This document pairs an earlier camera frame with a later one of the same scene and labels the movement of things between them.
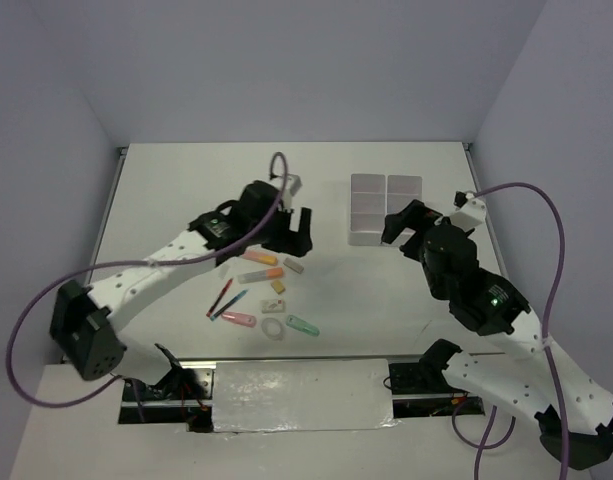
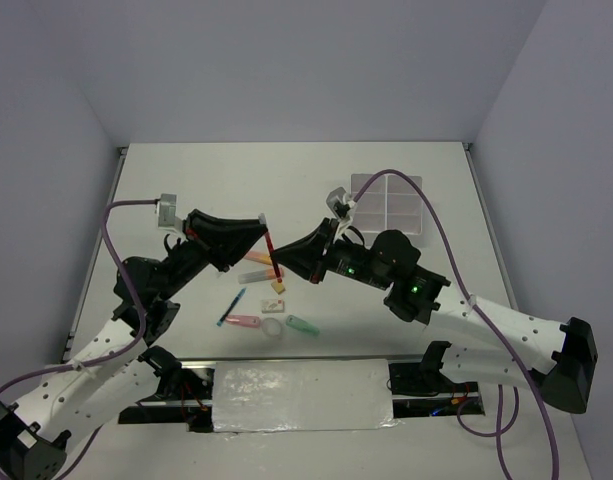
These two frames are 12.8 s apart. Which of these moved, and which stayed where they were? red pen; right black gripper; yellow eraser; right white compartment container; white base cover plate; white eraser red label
Moved: red pen; right black gripper
Stayed: yellow eraser; white base cover plate; right white compartment container; white eraser red label
